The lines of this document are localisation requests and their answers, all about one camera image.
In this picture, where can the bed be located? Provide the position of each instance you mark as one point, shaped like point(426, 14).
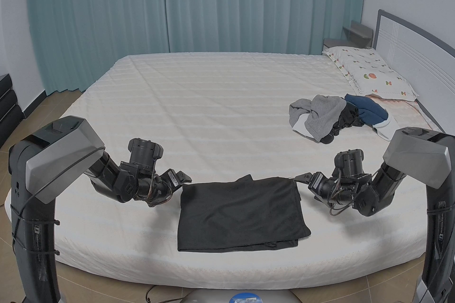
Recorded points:
point(213, 99)

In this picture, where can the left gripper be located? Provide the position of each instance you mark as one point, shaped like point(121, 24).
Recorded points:
point(170, 181)

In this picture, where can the white printed pillow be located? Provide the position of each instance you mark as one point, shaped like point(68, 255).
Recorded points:
point(373, 72)

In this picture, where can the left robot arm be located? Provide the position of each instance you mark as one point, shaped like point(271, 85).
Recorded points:
point(57, 159)

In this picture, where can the pile of clothes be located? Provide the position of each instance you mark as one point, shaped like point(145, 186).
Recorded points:
point(323, 115)

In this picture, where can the black T-shirt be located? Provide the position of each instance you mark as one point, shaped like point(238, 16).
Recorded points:
point(241, 212)

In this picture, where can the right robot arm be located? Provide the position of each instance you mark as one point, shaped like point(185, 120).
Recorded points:
point(416, 152)

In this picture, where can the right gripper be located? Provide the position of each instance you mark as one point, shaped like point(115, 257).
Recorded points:
point(320, 184)

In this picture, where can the black chest of drawers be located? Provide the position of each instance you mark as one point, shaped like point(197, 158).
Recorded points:
point(9, 110)

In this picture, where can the grey bedside table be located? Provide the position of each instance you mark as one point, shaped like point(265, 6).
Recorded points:
point(357, 30)

